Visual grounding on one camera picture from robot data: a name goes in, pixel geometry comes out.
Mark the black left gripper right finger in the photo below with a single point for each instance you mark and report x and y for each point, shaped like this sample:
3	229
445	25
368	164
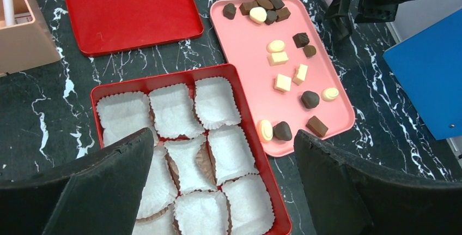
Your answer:
350	195

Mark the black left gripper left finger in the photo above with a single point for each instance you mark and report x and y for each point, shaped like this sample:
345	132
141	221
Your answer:
99	193

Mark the brown rectangular chocolate bottom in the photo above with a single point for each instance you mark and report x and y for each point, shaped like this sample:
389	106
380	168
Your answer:
316	126

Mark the dark heart chocolate bottom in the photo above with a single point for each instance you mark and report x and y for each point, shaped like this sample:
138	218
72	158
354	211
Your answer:
282	131

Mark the dark heart chocolate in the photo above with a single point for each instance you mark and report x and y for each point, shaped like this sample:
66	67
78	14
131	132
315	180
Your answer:
310	99
282	131
229	11

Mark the dark square chocolate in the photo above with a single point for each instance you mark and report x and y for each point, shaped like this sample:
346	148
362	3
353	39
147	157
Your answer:
301	40

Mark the white spiral chocolate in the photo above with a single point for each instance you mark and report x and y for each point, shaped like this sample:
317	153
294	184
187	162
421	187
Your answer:
275	46
264	130
330	94

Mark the red chocolate box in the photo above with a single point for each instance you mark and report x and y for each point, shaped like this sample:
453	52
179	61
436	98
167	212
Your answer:
209	173

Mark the white block chocolate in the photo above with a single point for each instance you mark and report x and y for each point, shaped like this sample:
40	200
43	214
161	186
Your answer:
300	74

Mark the white rectangular chocolate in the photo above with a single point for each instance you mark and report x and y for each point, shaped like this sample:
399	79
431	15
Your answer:
277	58

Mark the white square chocolate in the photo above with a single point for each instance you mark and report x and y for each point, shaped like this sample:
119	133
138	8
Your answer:
282	83

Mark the small brown round chocolate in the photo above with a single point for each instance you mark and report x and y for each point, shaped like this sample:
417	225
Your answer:
309	51

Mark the blue folder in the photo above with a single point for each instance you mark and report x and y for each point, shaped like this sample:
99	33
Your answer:
428	67

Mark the pink plastic tray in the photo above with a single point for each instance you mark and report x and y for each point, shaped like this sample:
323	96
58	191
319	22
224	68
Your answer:
244	43

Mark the orange plastic file rack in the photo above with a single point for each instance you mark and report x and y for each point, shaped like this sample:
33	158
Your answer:
28	43

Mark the red tin lid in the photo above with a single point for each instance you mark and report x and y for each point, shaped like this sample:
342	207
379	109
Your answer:
102	27

